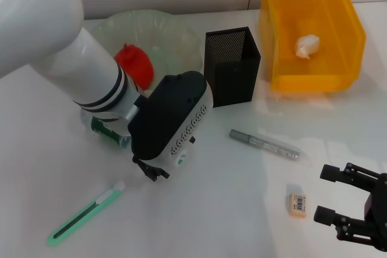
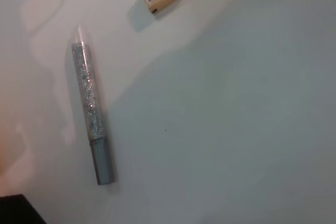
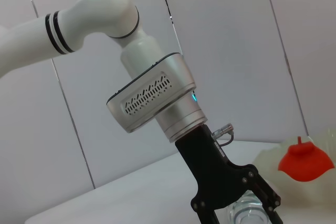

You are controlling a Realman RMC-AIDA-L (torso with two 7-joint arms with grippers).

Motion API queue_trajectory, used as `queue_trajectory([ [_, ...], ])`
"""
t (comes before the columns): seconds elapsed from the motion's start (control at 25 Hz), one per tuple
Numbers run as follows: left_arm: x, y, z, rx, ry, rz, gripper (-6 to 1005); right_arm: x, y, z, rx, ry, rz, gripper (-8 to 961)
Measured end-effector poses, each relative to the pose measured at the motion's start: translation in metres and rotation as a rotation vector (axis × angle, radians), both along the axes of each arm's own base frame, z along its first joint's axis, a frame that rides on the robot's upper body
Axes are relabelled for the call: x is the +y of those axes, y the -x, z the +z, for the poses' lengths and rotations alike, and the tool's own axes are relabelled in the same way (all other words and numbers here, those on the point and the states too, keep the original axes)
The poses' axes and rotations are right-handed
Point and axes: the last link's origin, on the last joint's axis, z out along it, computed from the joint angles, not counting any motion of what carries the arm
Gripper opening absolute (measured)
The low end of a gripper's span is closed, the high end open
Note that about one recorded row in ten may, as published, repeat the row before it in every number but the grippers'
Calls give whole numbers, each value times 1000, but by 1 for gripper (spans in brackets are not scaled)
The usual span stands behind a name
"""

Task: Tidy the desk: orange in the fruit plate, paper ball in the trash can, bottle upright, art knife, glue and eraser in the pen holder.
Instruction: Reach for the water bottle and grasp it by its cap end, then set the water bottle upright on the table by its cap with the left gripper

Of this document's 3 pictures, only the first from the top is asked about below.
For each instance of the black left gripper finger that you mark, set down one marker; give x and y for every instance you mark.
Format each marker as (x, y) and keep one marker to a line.
(146, 170)
(163, 175)

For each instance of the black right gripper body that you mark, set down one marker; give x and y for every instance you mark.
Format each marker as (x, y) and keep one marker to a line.
(378, 209)

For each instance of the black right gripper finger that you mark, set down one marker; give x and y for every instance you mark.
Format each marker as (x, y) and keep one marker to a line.
(332, 175)
(325, 214)

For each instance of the clear green-label water bottle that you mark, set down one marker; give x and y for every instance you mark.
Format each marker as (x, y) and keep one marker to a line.
(104, 128)

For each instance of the orange toy fruit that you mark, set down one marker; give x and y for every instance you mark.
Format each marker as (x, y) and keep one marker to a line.
(139, 64)

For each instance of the white paper ball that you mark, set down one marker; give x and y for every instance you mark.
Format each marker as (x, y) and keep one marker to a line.
(306, 46)

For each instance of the beige eraser with barcode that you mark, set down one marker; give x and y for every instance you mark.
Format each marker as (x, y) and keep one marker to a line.
(299, 205)

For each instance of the silver marker pen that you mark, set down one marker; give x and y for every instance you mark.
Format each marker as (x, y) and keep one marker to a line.
(263, 144)

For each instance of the black mesh pen holder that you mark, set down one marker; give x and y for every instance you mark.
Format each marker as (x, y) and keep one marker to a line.
(229, 73)

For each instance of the green glass fruit plate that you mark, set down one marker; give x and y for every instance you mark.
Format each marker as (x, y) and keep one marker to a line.
(175, 43)

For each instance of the yellow plastic bin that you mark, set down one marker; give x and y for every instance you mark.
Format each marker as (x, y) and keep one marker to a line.
(332, 67)

